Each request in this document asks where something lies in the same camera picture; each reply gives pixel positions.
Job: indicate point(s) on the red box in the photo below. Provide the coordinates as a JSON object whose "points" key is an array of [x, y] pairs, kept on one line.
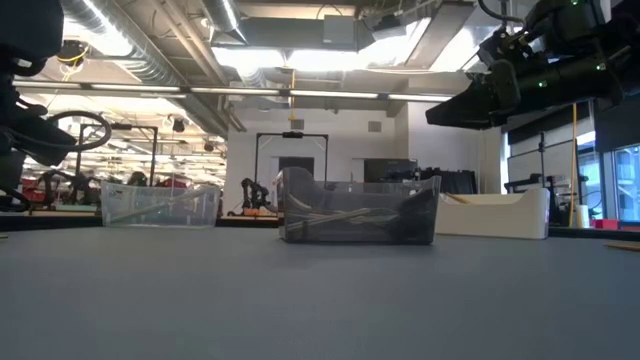
{"points": [[606, 224]]}

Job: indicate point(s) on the black background robot arm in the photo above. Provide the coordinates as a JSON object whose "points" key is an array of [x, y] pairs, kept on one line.
{"points": [[75, 182], [255, 192]]}

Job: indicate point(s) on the grey square wall panel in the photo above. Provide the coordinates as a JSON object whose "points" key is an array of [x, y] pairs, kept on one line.
{"points": [[297, 124], [375, 126]]}

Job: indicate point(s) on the silver spoon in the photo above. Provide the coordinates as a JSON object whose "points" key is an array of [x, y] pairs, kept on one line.
{"points": [[350, 222], [330, 218]]}

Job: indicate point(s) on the glass window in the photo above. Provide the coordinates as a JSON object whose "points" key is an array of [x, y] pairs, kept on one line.
{"points": [[625, 185]]}

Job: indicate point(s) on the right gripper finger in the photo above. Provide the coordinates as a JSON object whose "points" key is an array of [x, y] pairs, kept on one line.
{"points": [[465, 110]]}

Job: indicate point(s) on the dark smoky plastic bin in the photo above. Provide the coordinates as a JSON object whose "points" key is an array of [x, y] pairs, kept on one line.
{"points": [[420, 220]]}

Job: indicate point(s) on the white plastic bin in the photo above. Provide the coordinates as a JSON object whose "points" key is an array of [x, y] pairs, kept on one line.
{"points": [[500, 220]]}

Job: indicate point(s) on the black background screen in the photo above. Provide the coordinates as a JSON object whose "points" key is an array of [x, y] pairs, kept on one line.
{"points": [[390, 170]]}

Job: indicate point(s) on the grey table mat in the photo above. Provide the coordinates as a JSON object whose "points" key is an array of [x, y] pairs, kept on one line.
{"points": [[320, 300]]}

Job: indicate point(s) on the long ceiling light bar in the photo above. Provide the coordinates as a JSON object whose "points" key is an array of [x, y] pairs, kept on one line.
{"points": [[235, 91]]}

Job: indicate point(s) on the black background rig frame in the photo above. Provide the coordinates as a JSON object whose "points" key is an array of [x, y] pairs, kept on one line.
{"points": [[117, 126], [292, 134]]}

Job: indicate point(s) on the silver ventilation duct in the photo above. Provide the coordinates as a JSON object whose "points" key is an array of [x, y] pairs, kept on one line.
{"points": [[222, 15], [150, 60]]}

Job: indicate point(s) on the grey ceiling unit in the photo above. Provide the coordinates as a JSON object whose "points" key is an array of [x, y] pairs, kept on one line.
{"points": [[340, 30]]}

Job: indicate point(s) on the white paper roll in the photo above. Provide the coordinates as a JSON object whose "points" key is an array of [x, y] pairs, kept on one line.
{"points": [[583, 216]]}

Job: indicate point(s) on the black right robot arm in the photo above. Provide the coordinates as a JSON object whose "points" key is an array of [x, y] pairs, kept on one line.
{"points": [[575, 75]]}

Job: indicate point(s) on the black draped equipment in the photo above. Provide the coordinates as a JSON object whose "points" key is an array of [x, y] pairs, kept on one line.
{"points": [[450, 180]]}

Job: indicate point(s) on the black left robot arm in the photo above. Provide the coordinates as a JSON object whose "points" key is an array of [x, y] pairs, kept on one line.
{"points": [[25, 25]]}

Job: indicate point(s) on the clear plastic bin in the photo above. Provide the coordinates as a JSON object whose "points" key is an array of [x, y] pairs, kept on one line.
{"points": [[115, 200]]}

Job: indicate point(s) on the black tripod stand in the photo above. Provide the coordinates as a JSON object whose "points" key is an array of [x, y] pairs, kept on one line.
{"points": [[542, 160]]}

